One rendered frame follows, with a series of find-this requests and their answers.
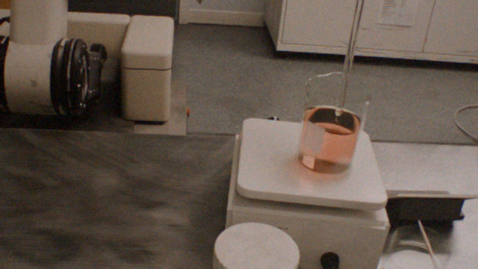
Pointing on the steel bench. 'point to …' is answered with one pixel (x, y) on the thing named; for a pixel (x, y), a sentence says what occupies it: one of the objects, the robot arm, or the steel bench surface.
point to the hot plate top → (305, 187)
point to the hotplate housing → (314, 227)
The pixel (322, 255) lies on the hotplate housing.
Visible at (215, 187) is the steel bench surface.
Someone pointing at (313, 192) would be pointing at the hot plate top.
